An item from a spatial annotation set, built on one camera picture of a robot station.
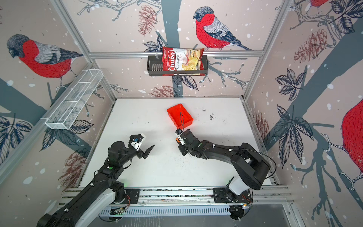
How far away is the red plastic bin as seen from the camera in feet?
3.32

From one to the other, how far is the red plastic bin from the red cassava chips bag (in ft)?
1.06

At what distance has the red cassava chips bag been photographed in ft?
2.86
